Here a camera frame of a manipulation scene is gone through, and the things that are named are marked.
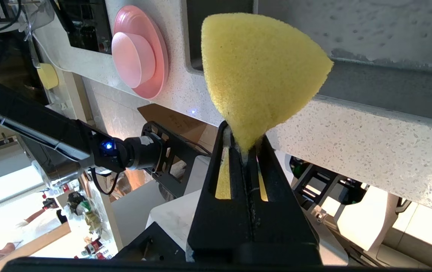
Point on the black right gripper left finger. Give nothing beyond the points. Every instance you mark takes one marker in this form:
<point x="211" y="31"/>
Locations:
<point x="219" y="230"/>

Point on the brown cardboard box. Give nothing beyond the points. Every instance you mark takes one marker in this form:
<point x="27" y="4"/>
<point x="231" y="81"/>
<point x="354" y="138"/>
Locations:
<point x="178" y="122"/>

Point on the stainless steel sink basin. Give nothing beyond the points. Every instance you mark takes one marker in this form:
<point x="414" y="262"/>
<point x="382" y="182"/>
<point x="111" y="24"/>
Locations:
<point x="219" y="30"/>

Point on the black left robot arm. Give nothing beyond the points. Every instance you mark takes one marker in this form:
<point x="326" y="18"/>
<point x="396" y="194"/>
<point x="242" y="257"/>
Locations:
<point x="50" y="132"/>

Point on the small pale pink plate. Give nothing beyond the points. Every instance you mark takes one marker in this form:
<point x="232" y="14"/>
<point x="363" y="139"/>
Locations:
<point x="133" y="58"/>

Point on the black induction cooktop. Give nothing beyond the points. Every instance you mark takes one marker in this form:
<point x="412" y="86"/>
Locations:
<point x="84" y="22"/>

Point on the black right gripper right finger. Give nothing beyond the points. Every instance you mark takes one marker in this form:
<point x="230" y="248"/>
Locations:
<point x="284" y="230"/>

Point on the yellow fish-shaped sponge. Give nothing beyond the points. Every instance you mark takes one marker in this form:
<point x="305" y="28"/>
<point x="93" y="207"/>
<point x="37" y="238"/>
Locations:
<point x="257" y="68"/>

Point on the yellow round pad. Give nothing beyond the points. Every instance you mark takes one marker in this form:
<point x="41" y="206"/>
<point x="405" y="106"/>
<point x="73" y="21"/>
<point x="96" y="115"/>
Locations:
<point x="48" y="75"/>

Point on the large pink plate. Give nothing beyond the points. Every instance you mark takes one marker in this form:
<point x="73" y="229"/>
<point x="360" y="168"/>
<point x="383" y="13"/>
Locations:
<point x="159" y="56"/>

